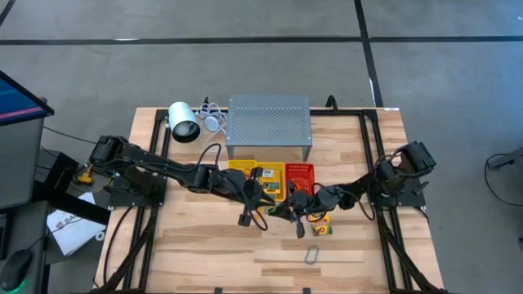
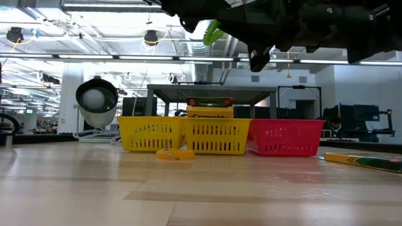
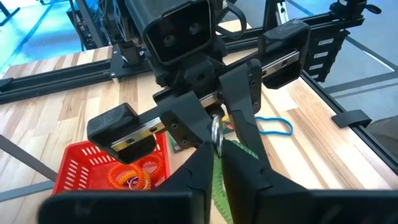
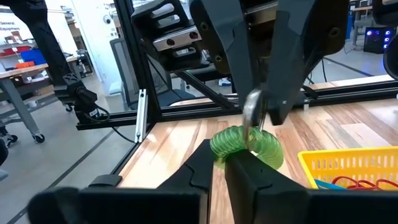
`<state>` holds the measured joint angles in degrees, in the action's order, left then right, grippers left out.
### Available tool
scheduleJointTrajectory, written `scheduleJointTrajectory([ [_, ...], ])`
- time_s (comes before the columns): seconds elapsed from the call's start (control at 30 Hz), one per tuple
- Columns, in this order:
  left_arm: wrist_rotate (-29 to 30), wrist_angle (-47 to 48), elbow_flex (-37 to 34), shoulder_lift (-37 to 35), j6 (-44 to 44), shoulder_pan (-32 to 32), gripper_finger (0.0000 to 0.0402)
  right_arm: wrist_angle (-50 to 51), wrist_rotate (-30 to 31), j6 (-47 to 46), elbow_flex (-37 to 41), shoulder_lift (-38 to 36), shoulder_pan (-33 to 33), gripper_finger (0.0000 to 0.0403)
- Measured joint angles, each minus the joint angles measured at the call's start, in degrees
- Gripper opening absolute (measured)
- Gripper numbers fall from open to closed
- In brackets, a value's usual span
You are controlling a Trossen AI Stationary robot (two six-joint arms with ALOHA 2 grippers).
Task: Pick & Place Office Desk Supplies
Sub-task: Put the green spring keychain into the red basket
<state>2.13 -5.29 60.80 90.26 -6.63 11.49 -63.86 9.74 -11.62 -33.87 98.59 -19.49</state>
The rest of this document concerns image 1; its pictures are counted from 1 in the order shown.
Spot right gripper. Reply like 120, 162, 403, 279
267, 181, 315, 240

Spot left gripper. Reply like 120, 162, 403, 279
238, 166, 276, 228

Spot white cylindrical desk lamp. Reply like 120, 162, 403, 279
167, 100, 202, 145

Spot yellow plastic slotted basket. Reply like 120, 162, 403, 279
226, 159, 258, 180
255, 161, 286, 203

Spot red plastic slotted basket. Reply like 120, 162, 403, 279
284, 163, 316, 197

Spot blue rubber band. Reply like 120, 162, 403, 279
304, 245, 320, 265

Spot grey perforated metal shelf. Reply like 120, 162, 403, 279
226, 94, 314, 161

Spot white paper sheet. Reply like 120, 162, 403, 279
46, 191, 108, 256

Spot black floor stand leg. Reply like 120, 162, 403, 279
485, 146, 523, 172

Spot blue monitor screen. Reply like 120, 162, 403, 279
0, 69, 55, 209

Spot black computer mouse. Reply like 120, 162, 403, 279
0, 248, 34, 292

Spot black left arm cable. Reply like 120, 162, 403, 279
197, 142, 224, 168

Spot white cable with round switch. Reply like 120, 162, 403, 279
195, 100, 230, 153

